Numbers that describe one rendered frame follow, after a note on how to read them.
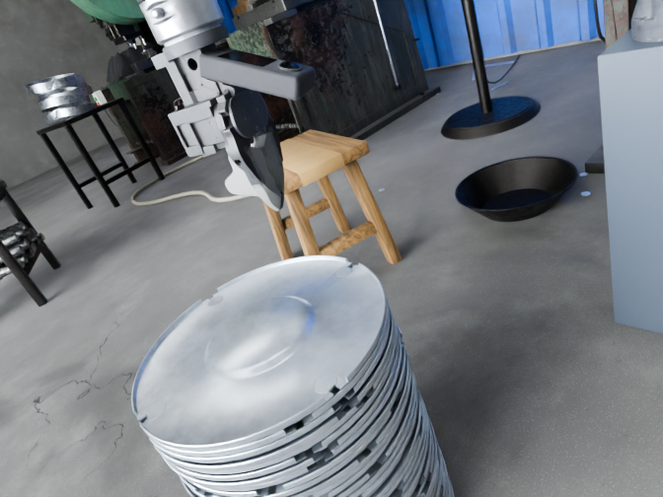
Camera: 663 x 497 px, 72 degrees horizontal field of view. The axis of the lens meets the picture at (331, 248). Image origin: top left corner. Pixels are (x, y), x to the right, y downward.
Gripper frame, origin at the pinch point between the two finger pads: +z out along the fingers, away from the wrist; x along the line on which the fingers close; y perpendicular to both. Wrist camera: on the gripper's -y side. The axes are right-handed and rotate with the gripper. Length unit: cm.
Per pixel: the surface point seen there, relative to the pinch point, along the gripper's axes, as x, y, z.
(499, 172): -85, -16, 39
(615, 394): -9, -35, 44
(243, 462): 27.5, -4.7, 11.6
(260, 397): 22.3, -4.6, 9.7
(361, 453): 20.5, -11.0, 19.1
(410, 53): -213, 32, 18
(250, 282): 3.5, 7.6, 9.6
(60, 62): -410, 503, -66
